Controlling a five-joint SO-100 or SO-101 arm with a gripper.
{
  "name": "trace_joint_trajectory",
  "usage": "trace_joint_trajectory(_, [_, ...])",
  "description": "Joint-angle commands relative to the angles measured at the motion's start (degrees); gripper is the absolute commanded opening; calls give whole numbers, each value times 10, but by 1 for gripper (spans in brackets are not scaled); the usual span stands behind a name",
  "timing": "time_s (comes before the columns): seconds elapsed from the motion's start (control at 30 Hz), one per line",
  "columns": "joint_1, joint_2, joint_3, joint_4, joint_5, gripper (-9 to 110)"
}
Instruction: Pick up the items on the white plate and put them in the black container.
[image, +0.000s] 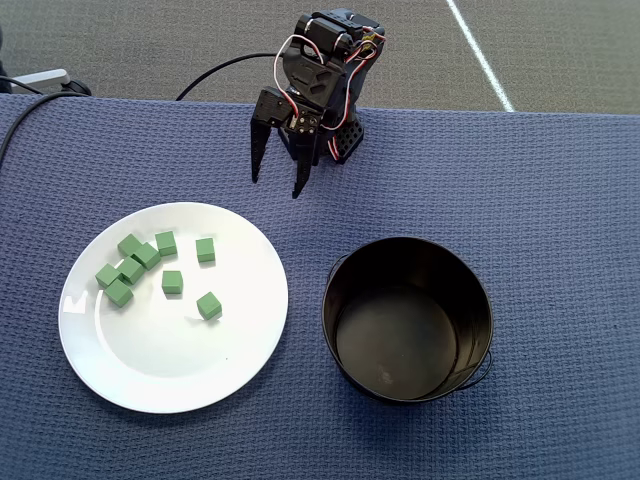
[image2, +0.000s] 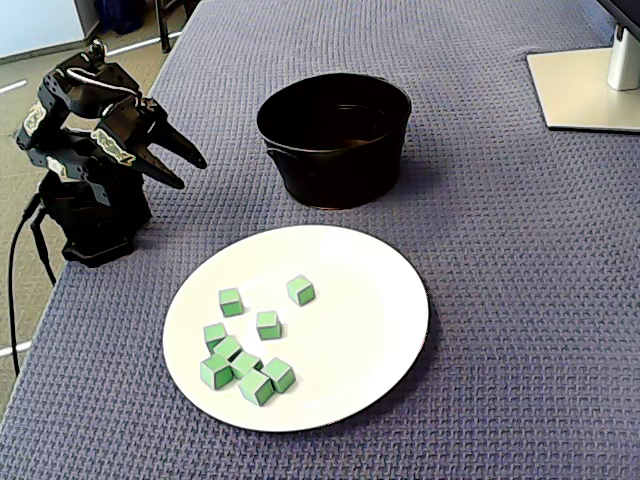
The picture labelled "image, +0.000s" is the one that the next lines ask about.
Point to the grey metal chair leg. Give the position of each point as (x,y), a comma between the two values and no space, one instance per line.
(45,77)

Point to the white round plate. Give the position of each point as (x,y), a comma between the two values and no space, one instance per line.
(190,350)

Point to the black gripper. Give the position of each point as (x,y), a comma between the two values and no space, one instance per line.
(278,112)

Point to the small green cube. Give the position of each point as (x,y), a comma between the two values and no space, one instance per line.
(208,305)
(172,282)
(129,245)
(106,275)
(165,243)
(131,270)
(205,249)
(146,255)
(118,293)

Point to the black caster wheel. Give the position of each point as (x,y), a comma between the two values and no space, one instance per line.
(77,89)

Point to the white floor tape line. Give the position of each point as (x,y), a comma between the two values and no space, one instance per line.
(480,55)

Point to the black metal bucket container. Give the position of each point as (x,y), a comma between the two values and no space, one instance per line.
(400,340)

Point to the blue woven table mat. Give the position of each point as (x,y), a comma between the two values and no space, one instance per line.
(550,250)

